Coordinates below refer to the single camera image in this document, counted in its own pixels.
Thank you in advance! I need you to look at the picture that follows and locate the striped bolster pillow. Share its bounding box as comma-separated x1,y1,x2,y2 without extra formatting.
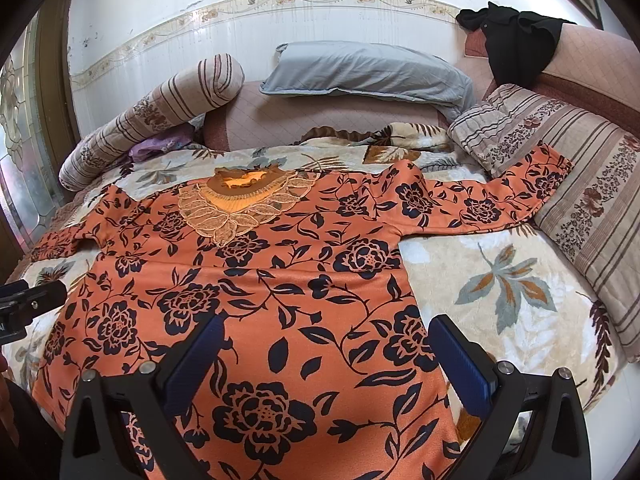
58,53,245,192

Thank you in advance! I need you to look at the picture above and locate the ornate glass door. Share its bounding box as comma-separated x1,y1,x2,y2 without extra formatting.
0,18,64,252

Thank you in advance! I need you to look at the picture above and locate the orange black floral blouse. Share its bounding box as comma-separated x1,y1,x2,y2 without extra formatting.
33,145,572,479

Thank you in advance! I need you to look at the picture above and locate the floral leaf print blanket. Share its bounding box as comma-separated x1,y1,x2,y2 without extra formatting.
4,124,620,404

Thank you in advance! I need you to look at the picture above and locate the black garment on headboard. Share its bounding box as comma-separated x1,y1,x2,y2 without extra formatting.
456,2,574,88

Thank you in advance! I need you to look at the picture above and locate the pink quilted headboard cushion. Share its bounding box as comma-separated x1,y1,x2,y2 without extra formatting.
456,24,639,136

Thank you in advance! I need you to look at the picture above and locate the pink quilted mattress cover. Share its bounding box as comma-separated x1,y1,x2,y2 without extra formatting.
202,81,447,151

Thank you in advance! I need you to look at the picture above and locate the purple cloth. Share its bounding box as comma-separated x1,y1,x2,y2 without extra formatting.
128,122,195,162

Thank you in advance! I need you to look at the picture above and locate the grey pillow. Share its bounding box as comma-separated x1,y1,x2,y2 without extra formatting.
260,40,476,122

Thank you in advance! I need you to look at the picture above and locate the striped floral pillow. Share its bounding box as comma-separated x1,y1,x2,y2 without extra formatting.
446,82,640,364

